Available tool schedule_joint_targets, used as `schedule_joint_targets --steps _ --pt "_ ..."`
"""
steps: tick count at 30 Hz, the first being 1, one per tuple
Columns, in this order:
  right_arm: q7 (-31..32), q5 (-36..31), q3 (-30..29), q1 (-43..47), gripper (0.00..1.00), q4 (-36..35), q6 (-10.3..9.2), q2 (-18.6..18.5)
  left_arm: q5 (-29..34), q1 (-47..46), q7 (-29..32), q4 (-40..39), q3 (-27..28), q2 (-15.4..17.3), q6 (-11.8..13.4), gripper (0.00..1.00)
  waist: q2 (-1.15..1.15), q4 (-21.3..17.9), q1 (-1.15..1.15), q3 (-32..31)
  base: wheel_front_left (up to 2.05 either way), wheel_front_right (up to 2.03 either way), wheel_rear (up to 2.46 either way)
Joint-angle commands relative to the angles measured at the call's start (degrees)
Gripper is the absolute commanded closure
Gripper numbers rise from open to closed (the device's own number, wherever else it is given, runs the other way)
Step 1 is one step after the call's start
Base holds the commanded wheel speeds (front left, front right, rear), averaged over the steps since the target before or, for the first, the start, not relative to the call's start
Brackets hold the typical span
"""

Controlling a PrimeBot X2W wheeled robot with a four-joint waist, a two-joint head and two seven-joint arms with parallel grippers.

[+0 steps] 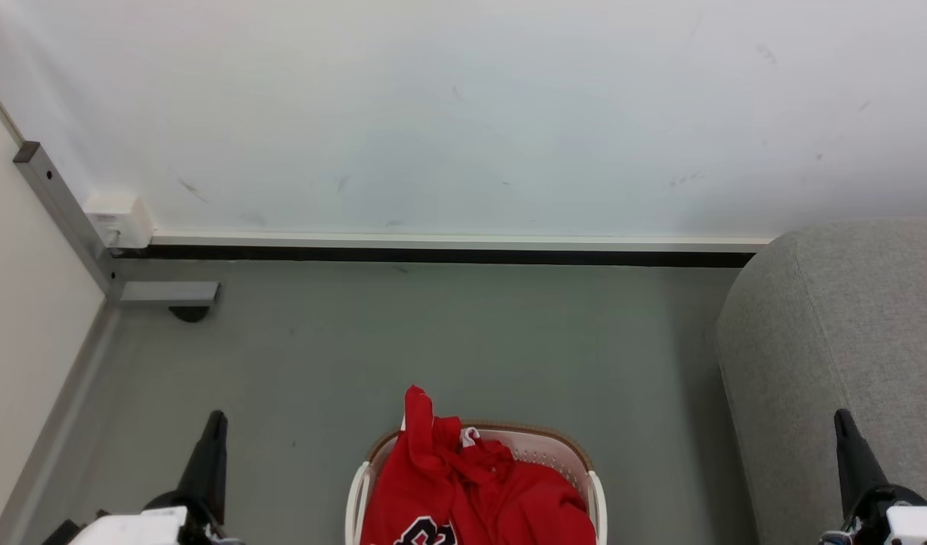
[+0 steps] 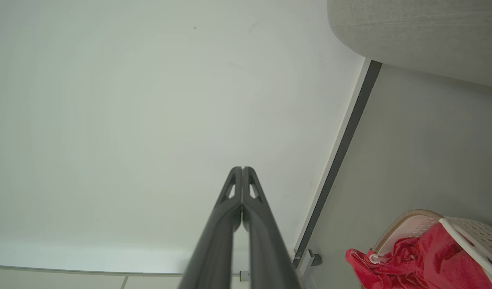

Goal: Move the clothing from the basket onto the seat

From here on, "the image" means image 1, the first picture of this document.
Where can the black baseboard strip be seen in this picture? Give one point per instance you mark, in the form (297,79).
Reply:
(433,256)

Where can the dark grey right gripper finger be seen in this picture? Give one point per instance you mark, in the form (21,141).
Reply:
(854,462)

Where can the grey fabric sofa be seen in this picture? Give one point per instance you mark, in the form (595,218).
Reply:
(834,356)

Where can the red jersey shirt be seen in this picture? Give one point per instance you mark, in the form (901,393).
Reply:
(471,492)

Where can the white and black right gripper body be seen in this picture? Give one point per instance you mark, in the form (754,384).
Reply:
(913,524)

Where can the white plastic laundry basket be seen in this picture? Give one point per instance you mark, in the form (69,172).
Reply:
(554,450)

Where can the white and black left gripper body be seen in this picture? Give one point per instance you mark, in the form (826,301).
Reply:
(141,524)

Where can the black round frame foot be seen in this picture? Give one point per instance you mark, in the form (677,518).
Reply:
(189,312)

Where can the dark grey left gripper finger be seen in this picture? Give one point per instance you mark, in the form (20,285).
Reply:
(208,462)

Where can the cream partition panel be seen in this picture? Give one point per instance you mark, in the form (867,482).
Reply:
(17,303)

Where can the white wall trim strip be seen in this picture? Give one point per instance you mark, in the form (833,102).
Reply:
(463,241)

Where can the white wall junction box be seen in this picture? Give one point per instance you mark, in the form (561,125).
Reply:
(119,218)

